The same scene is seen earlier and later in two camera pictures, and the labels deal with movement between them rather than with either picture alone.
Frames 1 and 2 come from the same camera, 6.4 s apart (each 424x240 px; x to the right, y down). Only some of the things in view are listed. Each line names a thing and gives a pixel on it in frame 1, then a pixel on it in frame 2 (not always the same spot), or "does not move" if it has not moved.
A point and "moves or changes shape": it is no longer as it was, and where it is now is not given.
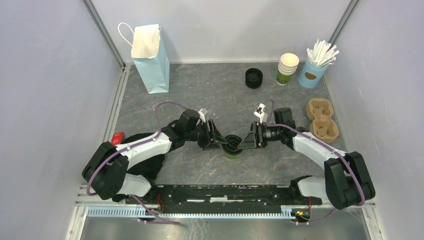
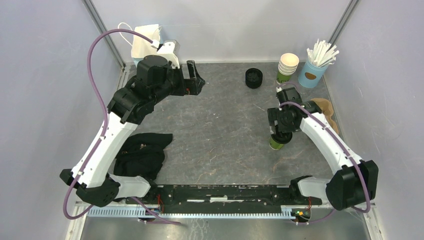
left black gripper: x=208 y=143 to x=192 y=86
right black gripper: x=255 y=139 to x=273 y=115
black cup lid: x=231 y=148 moves or changes shape
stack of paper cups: x=287 y=66 does not move
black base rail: x=223 y=199 does not move
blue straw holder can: x=311 y=75 does not move
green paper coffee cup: x=231 y=157 to x=275 y=145
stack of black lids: x=253 y=78 does not move
